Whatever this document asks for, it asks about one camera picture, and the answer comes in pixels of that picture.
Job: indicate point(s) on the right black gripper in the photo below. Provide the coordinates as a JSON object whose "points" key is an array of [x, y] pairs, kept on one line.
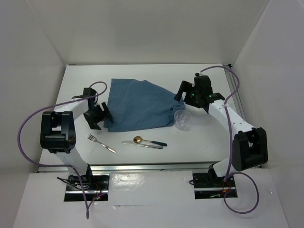
{"points": [[185, 87]]}

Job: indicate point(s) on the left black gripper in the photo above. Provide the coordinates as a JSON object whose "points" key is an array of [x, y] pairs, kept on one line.
{"points": [[92, 122]]}

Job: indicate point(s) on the blue cloth napkin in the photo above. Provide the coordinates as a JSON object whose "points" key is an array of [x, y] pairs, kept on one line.
{"points": [[140, 105]]}

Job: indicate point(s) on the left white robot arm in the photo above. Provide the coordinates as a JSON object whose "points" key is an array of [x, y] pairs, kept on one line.
{"points": [[58, 133]]}

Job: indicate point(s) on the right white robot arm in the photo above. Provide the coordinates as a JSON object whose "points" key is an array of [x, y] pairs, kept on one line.
{"points": [[248, 147]]}

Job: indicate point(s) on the silver fork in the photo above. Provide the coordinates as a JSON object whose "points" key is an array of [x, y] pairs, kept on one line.
{"points": [[94, 139]]}

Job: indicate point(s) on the clear plastic cup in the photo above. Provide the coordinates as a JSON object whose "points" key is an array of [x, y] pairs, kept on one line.
{"points": [[181, 117]]}

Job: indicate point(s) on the silver table knife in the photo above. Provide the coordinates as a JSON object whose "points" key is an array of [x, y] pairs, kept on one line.
{"points": [[142, 145]]}

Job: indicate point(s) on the gold spoon teal handle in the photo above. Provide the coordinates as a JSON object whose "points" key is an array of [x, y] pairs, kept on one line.
{"points": [[139, 139]]}

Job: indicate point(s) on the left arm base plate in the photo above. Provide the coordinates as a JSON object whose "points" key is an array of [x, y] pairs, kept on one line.
{"points": [[97, 190]]}

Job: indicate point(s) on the aluminium front rail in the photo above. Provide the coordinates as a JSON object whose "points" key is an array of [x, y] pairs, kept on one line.
{"points": [[150, 166]]}

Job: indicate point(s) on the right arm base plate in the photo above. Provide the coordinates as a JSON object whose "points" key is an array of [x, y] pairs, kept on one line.
{"points": [[205, 188]]}

